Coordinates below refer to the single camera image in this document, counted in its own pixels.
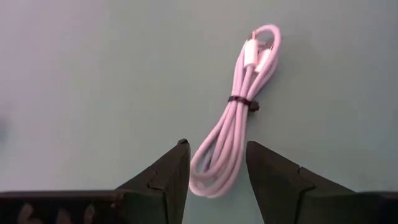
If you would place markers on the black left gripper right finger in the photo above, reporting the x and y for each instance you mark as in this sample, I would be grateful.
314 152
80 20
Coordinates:
280 186

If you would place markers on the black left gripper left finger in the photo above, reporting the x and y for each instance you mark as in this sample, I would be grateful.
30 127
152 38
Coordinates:
164 180

